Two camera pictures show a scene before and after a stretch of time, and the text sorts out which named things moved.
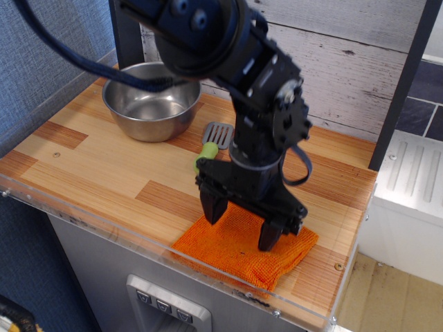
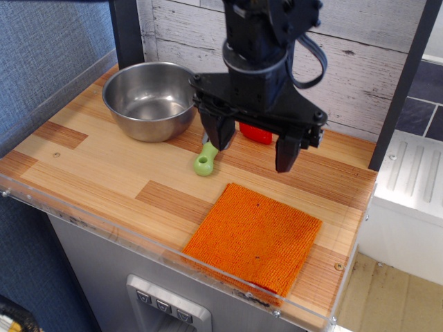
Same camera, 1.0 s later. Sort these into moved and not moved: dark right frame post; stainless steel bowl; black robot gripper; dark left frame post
Moved: black robot gripper
Not moved: dark left frame post; stainless steel bowl; dark right frame post
